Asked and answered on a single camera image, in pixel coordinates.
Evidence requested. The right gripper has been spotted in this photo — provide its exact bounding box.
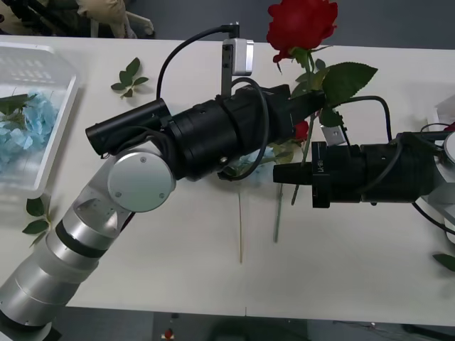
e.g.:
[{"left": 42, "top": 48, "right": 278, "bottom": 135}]
[{"left": 272, "top": 140, "right": 363, "bottom": 210}]

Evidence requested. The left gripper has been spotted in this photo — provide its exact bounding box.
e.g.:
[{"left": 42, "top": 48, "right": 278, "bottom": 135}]
[{"left": 230, "top": 83, "right": 328, "bottom": 158}]

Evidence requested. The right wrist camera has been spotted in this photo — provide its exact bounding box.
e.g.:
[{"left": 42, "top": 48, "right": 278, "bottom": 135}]
[{"left": 318, "top": 123, "right": 348, "bottom": 147}]

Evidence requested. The loose green leaf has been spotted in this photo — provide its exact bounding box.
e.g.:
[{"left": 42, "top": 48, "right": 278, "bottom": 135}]
[{"left": 432, "top": 252, "right": 455, "bottom": 273}]

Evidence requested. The white chair base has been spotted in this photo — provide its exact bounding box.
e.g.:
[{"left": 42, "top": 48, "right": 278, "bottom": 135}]
[{"left": 90, "top": 10, "right": 156, "bottom": 38}]

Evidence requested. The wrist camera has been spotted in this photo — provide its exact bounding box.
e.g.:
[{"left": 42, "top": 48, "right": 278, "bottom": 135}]
[
  {"left": 221, "top": 38, "right": 256, "bottom": 97},
  {"left": 318, "top": 123, "right": 348, "bottom": 147}
]

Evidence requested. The red rose with large leaf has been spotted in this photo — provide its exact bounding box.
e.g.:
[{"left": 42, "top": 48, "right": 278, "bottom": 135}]
[{"left": 266, "top": 0, "right": 380, "bottom": 207}]

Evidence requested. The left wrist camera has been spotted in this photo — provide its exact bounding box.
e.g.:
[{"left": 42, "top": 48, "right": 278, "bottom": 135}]
[{"left": 221, "top": 38, "right": 256, "bottom": 97}]

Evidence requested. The black chair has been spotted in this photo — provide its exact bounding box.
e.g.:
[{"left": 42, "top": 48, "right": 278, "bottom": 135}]
[{"left": 14, "top": 0, "right": 92, "bottom": 37}]

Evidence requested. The person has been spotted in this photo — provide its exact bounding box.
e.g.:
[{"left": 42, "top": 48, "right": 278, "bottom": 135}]
[{"left": 76, "top": 0, "right": 139, "bottom": 39}]

